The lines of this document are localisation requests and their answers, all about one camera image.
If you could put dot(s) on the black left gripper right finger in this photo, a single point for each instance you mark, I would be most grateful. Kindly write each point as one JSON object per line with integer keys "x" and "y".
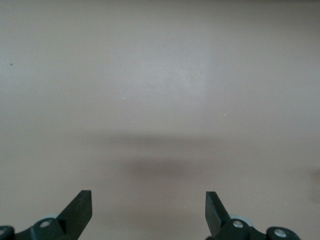
{"x": 216, "y": 215}

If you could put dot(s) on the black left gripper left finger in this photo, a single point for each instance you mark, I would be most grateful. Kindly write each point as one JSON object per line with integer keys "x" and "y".
{"x": 77, "y": 212}

